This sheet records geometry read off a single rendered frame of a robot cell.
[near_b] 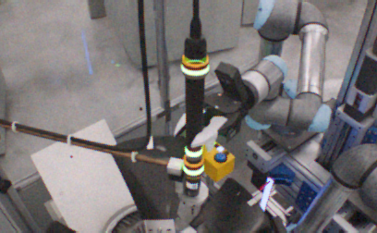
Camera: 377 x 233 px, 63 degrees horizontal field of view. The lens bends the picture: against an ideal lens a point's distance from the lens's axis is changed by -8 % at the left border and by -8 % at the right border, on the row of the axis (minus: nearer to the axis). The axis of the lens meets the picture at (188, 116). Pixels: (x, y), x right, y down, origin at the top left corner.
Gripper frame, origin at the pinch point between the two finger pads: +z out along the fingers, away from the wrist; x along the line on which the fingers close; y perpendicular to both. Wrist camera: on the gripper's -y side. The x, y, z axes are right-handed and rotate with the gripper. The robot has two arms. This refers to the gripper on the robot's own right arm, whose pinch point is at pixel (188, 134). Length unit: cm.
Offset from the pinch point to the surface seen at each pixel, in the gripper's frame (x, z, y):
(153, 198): 11.3, 0.7, 30.7
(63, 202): 36, 17, 40
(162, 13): 61, -56, 12
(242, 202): -3, -23, 45
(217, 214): -0.2, -13.9, 44.5
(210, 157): 21, -39, 56
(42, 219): 75, 19, 91
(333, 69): 45, -320, 162
